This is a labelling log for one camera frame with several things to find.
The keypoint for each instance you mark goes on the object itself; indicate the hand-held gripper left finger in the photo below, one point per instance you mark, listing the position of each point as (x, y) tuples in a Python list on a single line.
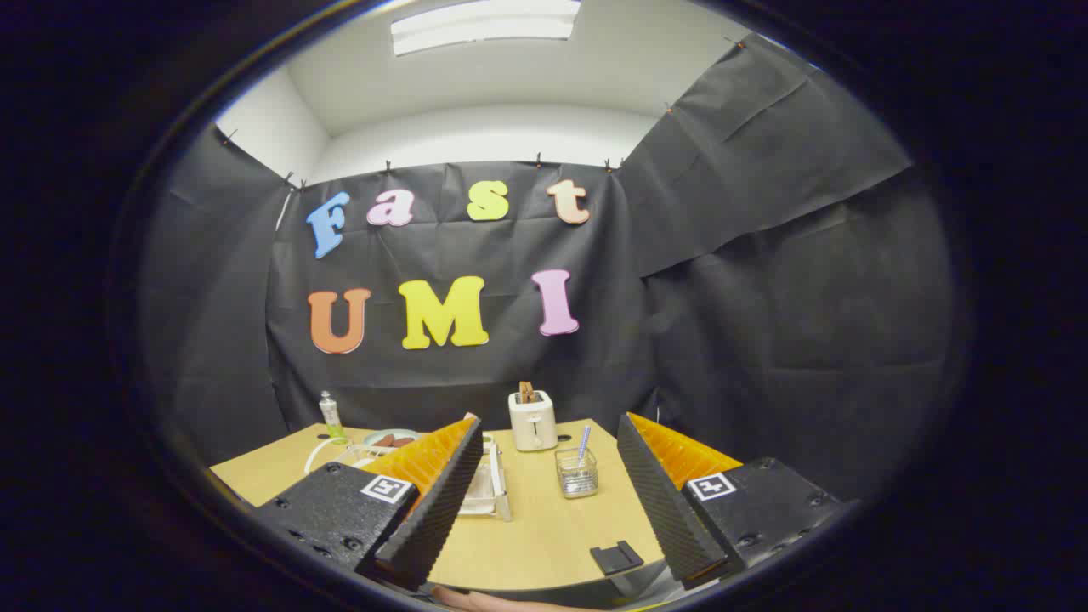
[(433, 510)]

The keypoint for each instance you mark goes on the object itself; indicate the white ribbed drain mat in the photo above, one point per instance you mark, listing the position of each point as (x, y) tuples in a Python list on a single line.
[(478, 489)]

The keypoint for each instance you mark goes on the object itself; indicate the green capped clear bottle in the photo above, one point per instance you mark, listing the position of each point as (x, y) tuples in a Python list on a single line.
[(331, 418)]

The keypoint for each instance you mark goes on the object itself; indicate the pale green plate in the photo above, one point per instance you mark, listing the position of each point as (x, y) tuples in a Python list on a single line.
[(406, 433)]

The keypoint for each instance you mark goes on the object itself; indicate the ceiling light panel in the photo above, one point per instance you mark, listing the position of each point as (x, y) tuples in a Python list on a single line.
[(484, 25)]

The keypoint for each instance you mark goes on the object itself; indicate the small black holder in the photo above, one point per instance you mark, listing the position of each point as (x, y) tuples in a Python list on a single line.
[(616, 557)]

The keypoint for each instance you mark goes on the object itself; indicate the white toaster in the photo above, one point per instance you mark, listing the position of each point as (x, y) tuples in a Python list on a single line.
[(533, 425)]

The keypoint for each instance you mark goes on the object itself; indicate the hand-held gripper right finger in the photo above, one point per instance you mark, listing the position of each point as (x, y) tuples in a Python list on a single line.
[(659, 501)]

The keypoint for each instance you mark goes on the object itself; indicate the brown bread slice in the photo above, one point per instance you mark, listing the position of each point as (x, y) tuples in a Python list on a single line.
[(528, 393)]

